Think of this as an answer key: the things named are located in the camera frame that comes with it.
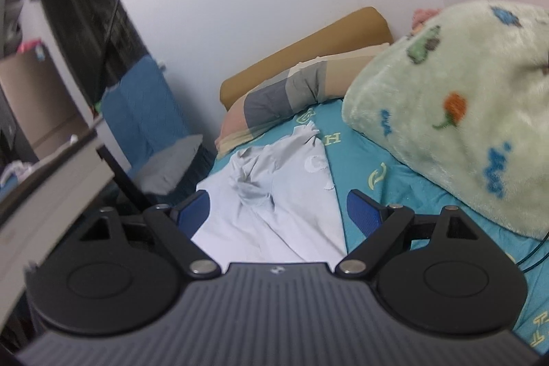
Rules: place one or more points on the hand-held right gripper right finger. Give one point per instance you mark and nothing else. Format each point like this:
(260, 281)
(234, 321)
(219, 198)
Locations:
(363, 211)

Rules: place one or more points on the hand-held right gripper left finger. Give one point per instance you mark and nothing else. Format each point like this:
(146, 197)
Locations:
(195, 211)

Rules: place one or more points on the light grey shirt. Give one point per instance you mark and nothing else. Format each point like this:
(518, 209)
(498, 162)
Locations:
(274, 198)

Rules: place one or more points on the teal printed bed sheet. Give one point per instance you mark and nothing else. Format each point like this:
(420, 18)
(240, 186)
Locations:
(386, 186)

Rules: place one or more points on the blue quilted cushion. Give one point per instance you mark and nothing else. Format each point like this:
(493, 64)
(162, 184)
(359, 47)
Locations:
(141, 113)

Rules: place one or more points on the grey and beige striped pillow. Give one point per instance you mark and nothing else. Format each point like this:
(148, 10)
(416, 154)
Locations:
(278, 100)

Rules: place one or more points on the green printed fleece blanket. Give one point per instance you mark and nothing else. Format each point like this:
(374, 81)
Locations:
(459, 108)

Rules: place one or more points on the tan headboard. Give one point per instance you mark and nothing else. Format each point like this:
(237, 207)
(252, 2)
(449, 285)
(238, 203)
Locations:
(300, 48)

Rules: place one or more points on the dark window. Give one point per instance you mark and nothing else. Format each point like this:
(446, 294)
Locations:
(85, 18)

